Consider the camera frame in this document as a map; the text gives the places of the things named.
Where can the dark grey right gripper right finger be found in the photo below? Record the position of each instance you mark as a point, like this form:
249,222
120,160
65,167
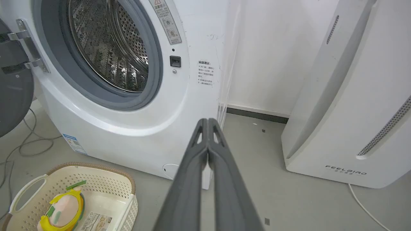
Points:
231,199

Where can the white tower air purifier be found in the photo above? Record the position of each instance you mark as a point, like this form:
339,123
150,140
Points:
359,106

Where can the dark washing machine door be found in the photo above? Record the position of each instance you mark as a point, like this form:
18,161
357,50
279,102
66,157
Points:
13,86

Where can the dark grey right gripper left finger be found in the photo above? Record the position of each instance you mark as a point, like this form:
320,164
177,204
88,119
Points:
186,192

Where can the white front-load washing machine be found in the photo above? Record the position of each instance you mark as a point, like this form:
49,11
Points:
135,128

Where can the cream perforated laundry basket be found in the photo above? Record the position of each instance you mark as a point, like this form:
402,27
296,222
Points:
106,199

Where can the yellow pink plush toy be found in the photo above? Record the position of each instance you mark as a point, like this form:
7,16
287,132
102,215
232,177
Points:
65,210

